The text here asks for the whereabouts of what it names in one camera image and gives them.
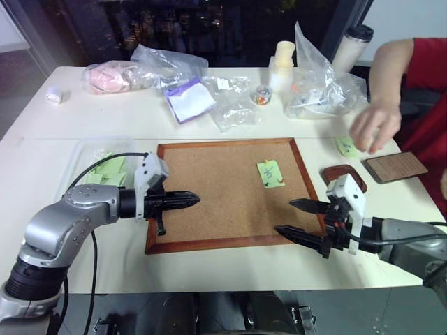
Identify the person's bare hand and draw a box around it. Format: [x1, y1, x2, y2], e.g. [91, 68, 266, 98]
[349, 100, 403, 156]

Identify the clear plastic container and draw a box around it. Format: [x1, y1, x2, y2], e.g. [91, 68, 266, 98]
[64, 137, 138, 197]

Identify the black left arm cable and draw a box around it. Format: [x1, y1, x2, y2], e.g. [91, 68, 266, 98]
[52, 151, 148, 335]

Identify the small brown wooden tray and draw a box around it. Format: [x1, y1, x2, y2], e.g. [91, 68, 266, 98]
[321, 163, 369, 195]

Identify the cream plastic bottle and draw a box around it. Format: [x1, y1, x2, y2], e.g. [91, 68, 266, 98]
[268, 40, 298, 96]

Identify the small candy cup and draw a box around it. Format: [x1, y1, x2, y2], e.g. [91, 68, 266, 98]
[251, 84, 274, 106]

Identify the purple and white packet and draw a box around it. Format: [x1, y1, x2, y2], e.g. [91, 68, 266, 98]
[163, 77, 218, 125]

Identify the white tumbler with black lid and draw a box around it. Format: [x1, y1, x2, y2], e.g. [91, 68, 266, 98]
[331, 24, 375, 73]

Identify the empty clear plastic bag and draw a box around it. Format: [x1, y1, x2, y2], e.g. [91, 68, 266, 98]
[203, 75, 262, 134]

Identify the crumpled clear plastic bag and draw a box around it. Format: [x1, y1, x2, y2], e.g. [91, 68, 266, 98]
[130, 43, 210, 92]

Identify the large clear plastic bag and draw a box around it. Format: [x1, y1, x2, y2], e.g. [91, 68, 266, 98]
[283, 20, 369, 120]

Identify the green note with blue writing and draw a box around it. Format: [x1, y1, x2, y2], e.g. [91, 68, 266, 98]
[256, 160, 286, 190]

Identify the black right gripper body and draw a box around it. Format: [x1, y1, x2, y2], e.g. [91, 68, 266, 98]
[321, 197, 352, 260]

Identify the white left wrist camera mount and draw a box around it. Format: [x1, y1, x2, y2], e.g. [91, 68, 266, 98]
[133, 151, 170, 222]

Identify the green note with blue scribble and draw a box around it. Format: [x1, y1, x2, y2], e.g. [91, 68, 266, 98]
[334, 135, 361, 159]

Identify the wood framed cork board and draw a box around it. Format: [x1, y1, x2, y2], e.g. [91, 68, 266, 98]
[144, 137, 325, 256]

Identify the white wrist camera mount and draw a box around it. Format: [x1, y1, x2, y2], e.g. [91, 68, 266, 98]
[133, 151, 170, 222]
[325, 173, 368, 256]

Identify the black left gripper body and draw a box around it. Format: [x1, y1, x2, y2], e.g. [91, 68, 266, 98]
[142, 191, 168, 238]

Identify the small white roll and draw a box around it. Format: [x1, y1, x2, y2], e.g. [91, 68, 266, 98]
[45, 86, 63, 105]

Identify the bag of pink items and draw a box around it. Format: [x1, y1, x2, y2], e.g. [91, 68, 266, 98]
[81, 60, 159, 96]

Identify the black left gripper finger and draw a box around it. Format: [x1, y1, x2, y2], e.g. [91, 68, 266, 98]
[163, 190, 201, 203]
[163, 200, 201, 212]

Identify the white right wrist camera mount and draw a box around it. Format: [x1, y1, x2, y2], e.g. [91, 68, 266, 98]
[325, 173, 368, 256]

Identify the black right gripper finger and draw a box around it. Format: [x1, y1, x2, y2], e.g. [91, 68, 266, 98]
[289, 198, 331, 216]
[273, 225, 326, 253]

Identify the brown rectangular wooden card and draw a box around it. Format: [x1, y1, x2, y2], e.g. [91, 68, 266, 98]
[361, 151, 430, 184]

